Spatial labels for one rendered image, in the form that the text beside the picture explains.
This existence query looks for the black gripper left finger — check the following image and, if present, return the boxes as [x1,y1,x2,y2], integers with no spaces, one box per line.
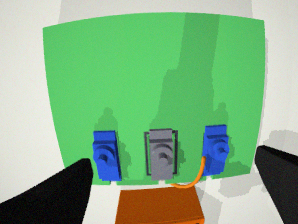
[0,157,93,224]

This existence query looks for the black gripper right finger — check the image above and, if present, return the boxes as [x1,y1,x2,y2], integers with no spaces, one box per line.
[254,145,298,224]

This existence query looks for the green flat deck plate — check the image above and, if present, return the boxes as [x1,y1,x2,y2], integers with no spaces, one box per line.
[43,12,266,186]

